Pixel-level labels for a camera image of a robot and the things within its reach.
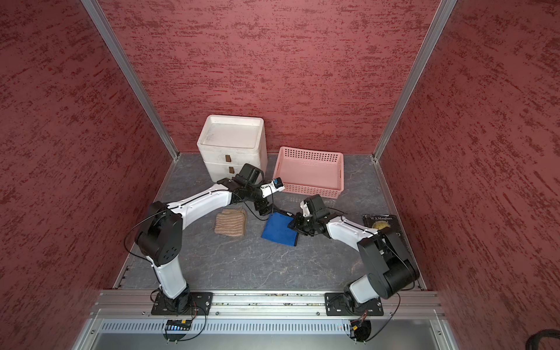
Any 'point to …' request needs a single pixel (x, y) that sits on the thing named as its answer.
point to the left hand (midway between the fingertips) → (272, 201)
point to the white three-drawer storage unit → (227, 142)
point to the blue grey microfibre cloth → (276, 230)
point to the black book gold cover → (390, 222)
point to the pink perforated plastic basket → (310, 173)
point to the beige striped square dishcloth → (231, 222)
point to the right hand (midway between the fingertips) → (289, 229)
